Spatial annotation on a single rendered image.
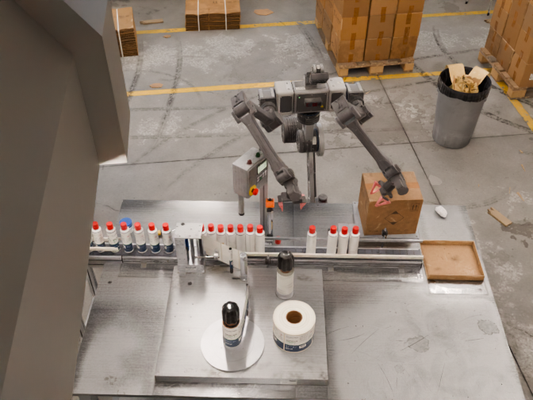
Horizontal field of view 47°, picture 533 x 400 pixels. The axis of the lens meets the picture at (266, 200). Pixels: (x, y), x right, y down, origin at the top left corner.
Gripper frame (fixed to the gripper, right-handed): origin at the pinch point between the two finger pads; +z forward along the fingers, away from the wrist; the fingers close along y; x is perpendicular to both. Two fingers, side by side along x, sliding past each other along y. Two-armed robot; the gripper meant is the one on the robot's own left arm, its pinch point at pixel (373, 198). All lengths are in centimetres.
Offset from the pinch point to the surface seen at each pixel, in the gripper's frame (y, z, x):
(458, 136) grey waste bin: -173, -5, 173
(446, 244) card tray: 8, -2, 55
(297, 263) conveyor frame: 12, 51, -13
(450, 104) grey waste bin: -178, -22, 143
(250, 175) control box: 1, 22, -68
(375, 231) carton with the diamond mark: -3.3, 19.2, 22.6
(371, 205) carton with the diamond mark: -4.1, 6.5, 6.3
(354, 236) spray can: 13.7, 18.1, -1.5
